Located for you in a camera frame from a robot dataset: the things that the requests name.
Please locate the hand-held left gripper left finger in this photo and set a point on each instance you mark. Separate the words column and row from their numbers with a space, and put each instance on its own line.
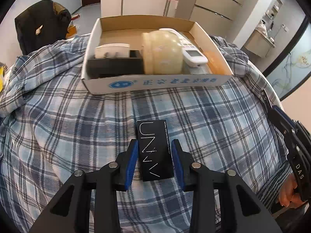
column 131, row 165

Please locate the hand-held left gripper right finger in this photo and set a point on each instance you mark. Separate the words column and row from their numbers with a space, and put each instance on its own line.
column 176, row 165

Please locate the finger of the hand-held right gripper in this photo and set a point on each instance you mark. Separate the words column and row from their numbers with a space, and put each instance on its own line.
column 281, row 116

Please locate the black printed box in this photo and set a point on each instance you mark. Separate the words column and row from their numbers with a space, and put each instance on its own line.
column 155, row 150

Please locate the cardboard box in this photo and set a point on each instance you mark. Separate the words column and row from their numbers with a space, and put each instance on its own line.
column 155, row 83

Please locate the white remote control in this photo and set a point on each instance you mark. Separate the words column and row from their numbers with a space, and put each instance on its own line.
column 194, row 55

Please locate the white plastic box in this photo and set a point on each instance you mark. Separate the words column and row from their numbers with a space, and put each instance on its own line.
column 111, row 51

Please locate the person's right hand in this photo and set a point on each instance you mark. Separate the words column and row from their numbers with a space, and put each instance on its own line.
column 290, row 191

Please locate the painted glass panel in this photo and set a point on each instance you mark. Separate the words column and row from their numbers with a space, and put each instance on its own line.
column 291, row 75

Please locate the blue plaid blanket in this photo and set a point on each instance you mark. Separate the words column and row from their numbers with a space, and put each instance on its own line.
column 73, row 126

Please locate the bathroom counter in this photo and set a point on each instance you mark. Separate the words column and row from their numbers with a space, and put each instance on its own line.
column 260, row 43

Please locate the beige cabinet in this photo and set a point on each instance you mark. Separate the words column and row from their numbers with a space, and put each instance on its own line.
column 218, row 7

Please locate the brown cardboard carton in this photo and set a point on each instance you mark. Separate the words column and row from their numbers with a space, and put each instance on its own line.
column 72, row 29

